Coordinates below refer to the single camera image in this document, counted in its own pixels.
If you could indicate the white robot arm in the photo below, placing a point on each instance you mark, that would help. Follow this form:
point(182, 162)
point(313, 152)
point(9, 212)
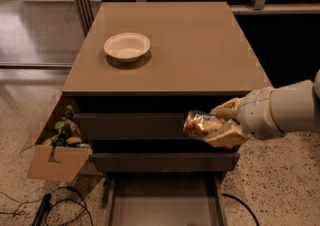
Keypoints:
point(296, 107)

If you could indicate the green snack bag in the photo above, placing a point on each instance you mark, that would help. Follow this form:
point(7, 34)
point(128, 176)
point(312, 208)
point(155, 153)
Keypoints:
point(63, 135)

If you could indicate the grey middle drawer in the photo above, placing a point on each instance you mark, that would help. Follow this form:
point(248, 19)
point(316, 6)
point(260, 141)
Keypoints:
point(165, 162)

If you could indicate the white paper bowl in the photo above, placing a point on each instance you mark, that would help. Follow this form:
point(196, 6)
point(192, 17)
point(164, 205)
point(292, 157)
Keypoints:
point(127, 47)

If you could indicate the brown cardboard box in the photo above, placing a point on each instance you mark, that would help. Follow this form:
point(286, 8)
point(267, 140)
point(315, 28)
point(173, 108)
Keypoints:
point(53, 163)

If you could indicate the grey drawer cabinet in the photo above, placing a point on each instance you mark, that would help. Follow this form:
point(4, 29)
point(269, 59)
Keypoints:
point(199, 58)

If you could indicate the yellow snack item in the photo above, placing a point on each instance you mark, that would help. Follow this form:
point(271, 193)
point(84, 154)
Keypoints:
point(73, 141)

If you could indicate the grey top drawer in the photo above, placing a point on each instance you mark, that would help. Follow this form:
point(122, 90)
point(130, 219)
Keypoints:
point(132, 126)

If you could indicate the grey open bottom drawer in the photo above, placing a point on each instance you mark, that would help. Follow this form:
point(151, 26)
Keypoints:
point(165, 199)

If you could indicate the black bar on floor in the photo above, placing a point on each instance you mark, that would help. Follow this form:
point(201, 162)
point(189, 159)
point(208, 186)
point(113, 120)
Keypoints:
point(43, 208)

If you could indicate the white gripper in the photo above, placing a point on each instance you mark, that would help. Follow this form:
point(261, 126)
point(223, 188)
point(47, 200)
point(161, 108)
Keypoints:
point(256, 112)

